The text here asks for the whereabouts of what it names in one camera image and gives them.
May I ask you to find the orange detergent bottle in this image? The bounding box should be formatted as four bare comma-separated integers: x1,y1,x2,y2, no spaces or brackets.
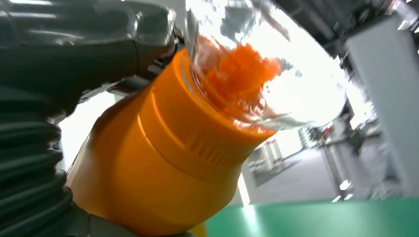
65,0,348,237

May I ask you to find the green top table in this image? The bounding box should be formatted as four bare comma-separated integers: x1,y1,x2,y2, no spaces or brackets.
205,198,419,237

